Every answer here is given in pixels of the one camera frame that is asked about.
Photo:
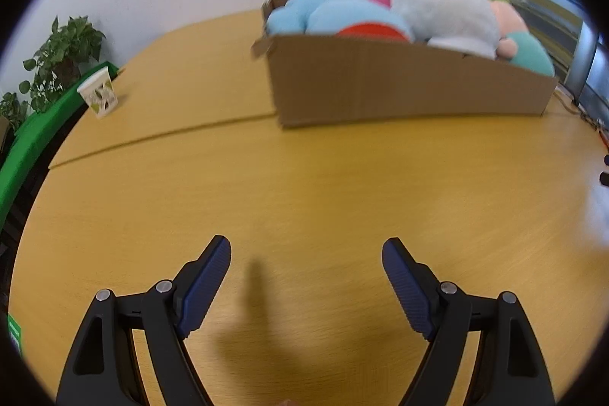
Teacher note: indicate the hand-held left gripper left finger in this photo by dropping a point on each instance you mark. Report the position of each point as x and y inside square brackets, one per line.
[204, 287]

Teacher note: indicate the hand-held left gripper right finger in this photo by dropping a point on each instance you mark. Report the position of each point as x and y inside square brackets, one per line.
[407, 287]

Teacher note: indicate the brown cardboard box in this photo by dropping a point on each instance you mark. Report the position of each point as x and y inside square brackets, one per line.
[390, 82]

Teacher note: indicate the teal and pink plush toy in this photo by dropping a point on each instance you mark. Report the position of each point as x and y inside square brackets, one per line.
[523, 47]

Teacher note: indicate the white panda plush toy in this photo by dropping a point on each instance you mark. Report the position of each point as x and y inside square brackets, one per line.
[442, 9]

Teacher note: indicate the blue plush toy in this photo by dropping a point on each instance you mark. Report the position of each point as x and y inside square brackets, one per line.
[333, 13]

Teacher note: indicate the green white carton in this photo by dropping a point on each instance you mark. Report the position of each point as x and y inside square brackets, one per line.
[15, 334]

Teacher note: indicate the patterned paper cup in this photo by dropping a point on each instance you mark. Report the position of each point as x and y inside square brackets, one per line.
[99, 94]

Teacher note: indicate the green table cloth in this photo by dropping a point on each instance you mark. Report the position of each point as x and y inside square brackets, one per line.
[38, 125]

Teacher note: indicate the small green potted plant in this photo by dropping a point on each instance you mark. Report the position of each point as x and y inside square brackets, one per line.
[12, 108]

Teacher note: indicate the large green potted plant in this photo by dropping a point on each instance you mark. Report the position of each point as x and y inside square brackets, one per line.
[66, 47]

